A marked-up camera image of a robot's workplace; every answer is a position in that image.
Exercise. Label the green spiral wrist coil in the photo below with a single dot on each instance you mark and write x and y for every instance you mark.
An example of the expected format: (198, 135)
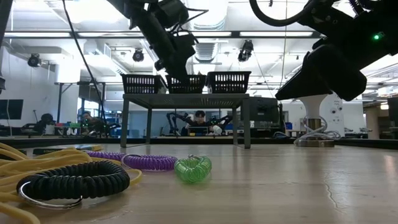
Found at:
(192, 169)

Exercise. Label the black slotted plastic basket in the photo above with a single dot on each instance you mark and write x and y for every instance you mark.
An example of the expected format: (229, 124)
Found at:
(228, 82)
(143, 84)
(186, 85)

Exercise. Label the purple spiral wrist coil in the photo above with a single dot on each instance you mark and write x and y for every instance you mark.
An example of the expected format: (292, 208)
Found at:
(102, 154)
(149, 162)

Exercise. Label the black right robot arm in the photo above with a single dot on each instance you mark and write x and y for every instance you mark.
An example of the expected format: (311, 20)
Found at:
(357, 25)

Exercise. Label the black monitor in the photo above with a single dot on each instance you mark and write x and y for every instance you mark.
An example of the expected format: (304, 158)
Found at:
(11, 109)

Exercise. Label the dark printed box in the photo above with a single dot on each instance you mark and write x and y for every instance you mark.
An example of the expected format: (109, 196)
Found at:
(56, 151)

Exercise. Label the yellow black rubber band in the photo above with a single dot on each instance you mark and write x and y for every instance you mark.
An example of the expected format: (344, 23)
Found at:
(77, 180)

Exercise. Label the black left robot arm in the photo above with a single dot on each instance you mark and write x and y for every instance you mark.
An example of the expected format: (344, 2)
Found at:
(146, 21)

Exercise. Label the black background robot arm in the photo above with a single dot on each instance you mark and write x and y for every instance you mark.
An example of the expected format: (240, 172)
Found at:
(172, 123)

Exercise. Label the person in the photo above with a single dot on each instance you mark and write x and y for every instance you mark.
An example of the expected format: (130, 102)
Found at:
(199, 119)
(46, 119)
(90, 121)

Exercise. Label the wooden cabinet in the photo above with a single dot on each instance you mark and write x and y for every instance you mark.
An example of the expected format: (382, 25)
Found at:
(373, 121)

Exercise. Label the white mushroom lamp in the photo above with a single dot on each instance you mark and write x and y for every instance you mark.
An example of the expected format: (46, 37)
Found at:
(312, 107)

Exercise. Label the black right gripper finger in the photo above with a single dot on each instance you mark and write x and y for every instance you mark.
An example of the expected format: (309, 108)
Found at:
(301, 84)

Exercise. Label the black ceiling camera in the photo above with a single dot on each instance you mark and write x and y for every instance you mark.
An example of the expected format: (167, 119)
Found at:
(33, 60)
(138, 55)
(245, 51)

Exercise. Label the black equipment cabinet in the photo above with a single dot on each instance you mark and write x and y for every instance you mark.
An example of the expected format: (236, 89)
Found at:
(264, 115)

